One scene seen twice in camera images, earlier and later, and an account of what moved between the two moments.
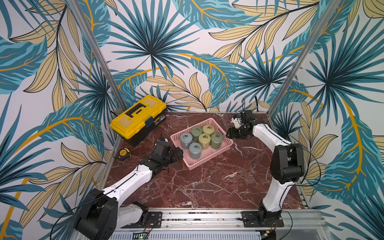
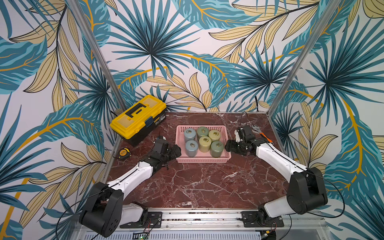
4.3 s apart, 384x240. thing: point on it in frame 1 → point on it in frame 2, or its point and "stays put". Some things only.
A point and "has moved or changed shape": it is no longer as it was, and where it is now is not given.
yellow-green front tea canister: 204,138 stays put
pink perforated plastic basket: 200,142 has moved or changed shape
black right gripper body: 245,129 → 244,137
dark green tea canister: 196,131 → 202,131
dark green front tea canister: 216,140 → 217,148
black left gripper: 175,157 stays put
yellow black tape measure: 124,153 stays put
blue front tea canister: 195,150 has moved or changed shape
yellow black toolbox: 133,122 stays put
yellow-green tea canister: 208,128 → 215,135
